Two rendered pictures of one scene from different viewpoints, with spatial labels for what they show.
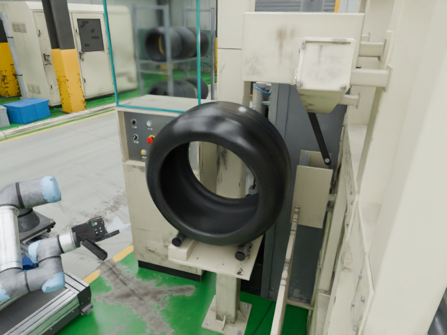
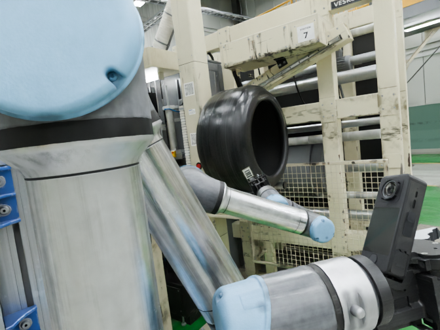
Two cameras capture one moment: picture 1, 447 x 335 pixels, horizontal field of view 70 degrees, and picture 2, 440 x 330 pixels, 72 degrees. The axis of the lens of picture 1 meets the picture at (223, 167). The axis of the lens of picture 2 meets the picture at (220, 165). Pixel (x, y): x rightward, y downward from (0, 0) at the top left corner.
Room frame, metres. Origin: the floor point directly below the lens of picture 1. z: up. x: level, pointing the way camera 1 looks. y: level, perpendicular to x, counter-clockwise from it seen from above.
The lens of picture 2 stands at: (0.76, 1.67, 1.22)
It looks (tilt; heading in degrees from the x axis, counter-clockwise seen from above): 5 degrees down; 290
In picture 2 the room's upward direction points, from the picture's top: 7 degrees counter-clockwise
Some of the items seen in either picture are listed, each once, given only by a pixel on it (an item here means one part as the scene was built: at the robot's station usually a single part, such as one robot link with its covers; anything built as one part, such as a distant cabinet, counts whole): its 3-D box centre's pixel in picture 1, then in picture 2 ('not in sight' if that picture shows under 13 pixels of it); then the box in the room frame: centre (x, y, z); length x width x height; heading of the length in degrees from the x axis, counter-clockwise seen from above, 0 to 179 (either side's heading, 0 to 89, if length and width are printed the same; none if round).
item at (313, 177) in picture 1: (311, 188); not in sight; (1.31, -0.42, 1.05); 0.20 x 0.15 x 0.30; 163
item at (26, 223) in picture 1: (22, 217); not in sight; (1.44, 1.10, 0.77); 0.15 x 0.15 x 0.10
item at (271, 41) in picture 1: (305, 42); (274, 46); (1.01, -0.24, 1.71); 0.61 x 0.25 x 0.15; 163
